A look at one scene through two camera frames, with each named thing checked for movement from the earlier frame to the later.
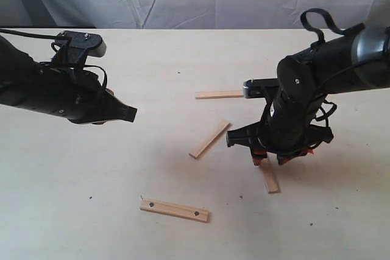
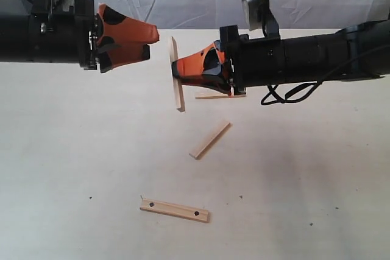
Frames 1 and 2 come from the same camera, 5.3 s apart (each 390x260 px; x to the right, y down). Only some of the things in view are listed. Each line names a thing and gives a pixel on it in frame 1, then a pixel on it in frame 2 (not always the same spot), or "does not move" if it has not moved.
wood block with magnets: [270, 172] → [174, 57]
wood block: [174, 210] does not move
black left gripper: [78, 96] → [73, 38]
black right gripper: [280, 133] → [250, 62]
